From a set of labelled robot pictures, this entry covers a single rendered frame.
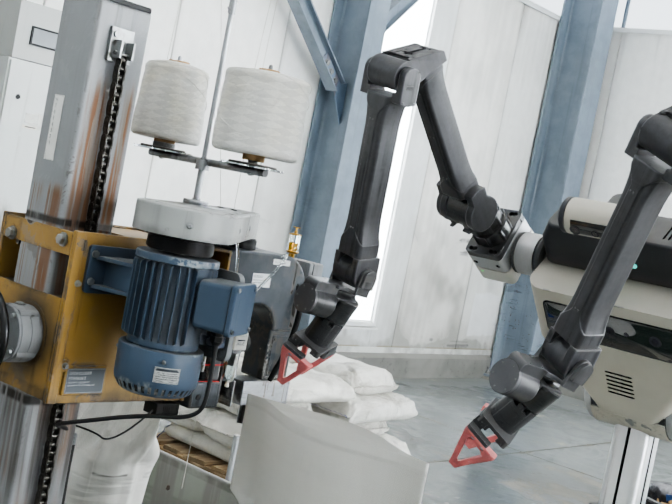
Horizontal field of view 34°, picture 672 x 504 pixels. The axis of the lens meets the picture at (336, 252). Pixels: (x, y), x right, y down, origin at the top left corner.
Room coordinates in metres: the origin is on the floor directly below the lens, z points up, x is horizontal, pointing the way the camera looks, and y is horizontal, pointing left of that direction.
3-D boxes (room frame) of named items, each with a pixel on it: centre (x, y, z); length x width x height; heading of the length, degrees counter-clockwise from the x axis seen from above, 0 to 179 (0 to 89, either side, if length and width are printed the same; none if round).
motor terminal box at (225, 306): (1.89, 0.17, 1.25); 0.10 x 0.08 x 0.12; 165
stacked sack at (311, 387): (5.17, 0.11, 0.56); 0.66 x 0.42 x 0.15; 140
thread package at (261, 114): (2.03, 0.19, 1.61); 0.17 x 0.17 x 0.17
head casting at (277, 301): (2.38, 0.24, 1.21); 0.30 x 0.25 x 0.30; 50
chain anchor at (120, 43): (1.97, 0.45, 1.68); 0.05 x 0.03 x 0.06; 140
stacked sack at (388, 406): (5.64, -0.25, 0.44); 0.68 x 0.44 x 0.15; 140
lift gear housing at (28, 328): (1.94, 0.54, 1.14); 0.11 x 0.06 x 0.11; 50
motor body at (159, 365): (1.92, 0.27, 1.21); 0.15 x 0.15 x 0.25
